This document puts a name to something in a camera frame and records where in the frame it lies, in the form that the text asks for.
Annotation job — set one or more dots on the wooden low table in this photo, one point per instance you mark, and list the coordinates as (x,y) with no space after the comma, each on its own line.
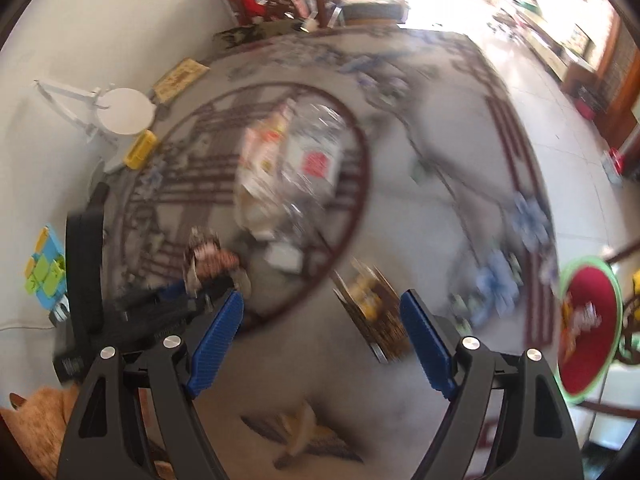
(370,2)

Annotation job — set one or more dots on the dark patterned cloth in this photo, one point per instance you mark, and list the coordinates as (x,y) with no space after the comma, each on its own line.
(255,35)

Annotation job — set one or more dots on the crushed clear plastic bottle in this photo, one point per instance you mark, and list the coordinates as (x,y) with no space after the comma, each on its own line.
(315,165)

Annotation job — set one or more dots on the wooden yellow plaque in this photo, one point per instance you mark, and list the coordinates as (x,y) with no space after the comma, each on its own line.
(180,80)

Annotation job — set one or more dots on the small yellow box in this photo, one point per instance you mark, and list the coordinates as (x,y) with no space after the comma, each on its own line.
(141,150)

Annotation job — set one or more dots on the torn white brown carton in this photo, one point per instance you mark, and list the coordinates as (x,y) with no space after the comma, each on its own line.
(262,160)

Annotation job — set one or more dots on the white round stand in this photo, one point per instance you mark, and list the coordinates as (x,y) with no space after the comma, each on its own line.
(122,110)

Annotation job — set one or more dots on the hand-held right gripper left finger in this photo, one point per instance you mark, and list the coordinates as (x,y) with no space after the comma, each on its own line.
(215,345)

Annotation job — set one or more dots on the red bucket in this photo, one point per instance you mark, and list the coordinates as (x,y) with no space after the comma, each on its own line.
(586,105)

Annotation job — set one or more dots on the blue plastic toy box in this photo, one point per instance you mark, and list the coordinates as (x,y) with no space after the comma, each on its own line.
(47,275)

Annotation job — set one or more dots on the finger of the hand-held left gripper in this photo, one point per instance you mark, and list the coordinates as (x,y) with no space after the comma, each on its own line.
(175,294)

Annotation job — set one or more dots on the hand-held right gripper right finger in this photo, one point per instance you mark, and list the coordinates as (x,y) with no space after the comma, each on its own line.
(427,345)

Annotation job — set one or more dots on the light wooden tv cabinet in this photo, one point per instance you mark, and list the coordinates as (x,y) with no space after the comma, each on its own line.
(555,45)

